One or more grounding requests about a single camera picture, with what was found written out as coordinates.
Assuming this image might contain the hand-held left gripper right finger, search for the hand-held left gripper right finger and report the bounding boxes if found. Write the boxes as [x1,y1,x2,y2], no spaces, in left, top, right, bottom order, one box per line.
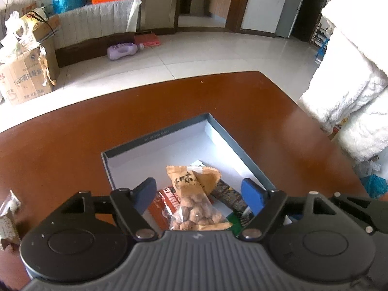
[241,178,361,241]

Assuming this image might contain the tan peanut snack packet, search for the tan peanut snack packet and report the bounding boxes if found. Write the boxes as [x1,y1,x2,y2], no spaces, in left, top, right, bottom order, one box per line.
[166,165,232,231]

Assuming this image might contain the beige tape roll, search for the beige tape roll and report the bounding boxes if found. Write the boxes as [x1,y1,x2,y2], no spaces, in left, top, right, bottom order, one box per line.
[14,16,34,38]

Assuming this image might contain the green snack packet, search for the green snack packet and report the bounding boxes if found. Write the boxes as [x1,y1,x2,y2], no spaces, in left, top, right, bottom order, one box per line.
[227,209,258,228]

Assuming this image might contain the small white plastic bag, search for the small white plastic bag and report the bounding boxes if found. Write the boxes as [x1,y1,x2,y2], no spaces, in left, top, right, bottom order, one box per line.
[355,159,381,176]

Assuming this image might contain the black cable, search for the black cable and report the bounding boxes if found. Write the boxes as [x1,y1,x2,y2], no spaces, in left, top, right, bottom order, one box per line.
[29,9,57,35]

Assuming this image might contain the red orange snack packet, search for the red orange snack packet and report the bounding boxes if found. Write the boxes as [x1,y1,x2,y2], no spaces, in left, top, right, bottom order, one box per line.
[148,186,182,228]

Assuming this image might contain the large printed cardboard box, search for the large printed cardboard box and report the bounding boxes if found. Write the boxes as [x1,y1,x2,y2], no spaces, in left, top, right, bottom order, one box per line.
[0,47,57,105]

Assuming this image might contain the clear white snack packet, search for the clear white snack packet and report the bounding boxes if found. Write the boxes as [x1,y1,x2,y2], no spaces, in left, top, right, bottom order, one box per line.
[6,189,22,213]

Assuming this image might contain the blue plastic stool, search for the blue plastic stool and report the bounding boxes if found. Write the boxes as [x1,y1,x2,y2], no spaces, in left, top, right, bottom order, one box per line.
[315,32,332,64]

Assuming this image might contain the cabinet with white cloth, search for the cabinet with white cloth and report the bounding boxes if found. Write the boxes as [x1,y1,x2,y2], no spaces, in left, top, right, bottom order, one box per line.
[48,0,141,67]

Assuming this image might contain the clear wrapped snack on table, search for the clear wrapped snack on table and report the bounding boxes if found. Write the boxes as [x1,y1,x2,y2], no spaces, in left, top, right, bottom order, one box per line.
[0,212,20,249]

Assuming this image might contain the small blue plastic bag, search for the small blue plastic bag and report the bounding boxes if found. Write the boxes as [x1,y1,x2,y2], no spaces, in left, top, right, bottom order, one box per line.
[361,174,388,199]

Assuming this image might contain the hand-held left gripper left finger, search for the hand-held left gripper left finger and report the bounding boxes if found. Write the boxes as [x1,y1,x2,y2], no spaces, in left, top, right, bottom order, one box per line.
[39,177,157,241]

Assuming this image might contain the purple detergent bottle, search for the purple detergent bottle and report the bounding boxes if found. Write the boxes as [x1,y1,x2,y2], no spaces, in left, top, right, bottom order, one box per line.
[107,42,144,60]

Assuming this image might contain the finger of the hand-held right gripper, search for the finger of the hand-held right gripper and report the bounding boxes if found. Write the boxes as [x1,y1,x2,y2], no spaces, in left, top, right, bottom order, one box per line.
[329,192,388,235]

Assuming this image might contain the dark brown snack bar packet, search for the dark brown snack bar packet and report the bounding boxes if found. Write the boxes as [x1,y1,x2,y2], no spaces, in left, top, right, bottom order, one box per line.
[210,179,249,213]

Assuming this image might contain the small brown cardboard box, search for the small brown cardboard box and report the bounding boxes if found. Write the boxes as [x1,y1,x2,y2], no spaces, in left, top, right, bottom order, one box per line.
[23,15,61,47]

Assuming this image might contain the grey cardboard box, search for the grey cardboard box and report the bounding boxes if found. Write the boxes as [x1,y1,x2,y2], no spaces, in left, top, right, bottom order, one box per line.
[101,113,276,228]

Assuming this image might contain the silver refrigerator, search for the silver refrigerator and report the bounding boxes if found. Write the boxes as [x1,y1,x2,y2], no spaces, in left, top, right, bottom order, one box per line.
[275,0,307,38]

